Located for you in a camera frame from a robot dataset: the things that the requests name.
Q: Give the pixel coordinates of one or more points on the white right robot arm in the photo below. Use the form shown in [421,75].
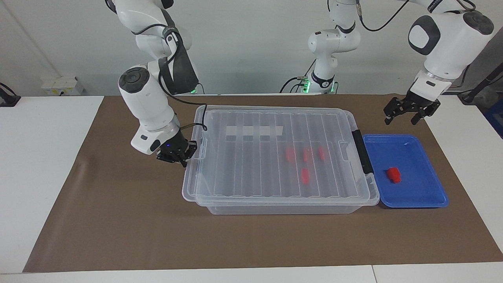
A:
[145,102]

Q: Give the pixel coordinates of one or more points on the clear plastic storage box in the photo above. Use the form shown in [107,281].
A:
[275,209]

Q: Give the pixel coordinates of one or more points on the black clamp on table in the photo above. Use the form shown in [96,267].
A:
[8,100]

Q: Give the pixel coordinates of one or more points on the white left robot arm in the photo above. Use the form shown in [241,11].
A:
[452,43]

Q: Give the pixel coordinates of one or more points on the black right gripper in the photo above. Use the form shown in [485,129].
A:
[173,147]

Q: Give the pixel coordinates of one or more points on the white wall power strip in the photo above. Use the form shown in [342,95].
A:
[59,84]

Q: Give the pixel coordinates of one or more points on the clear ribbed plastic lid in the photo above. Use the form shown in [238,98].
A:
[255,177]

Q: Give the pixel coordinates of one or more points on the blue crate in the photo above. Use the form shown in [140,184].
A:
[497,118]

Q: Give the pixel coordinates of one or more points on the black box latch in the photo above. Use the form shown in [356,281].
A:
[362,151]

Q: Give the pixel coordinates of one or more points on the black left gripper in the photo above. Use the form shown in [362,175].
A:
[414,103]

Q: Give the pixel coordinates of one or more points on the brown paper table mat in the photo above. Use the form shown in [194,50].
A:
[157,236]

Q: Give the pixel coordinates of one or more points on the red block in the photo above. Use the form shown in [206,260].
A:
[323,153]
[394,175]
[290,154]
[307,155]
[305,176]

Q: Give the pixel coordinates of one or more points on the black stand pole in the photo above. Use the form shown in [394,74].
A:
[469,97]

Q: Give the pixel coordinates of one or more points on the blue plastic tray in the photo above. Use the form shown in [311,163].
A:
[416,188]

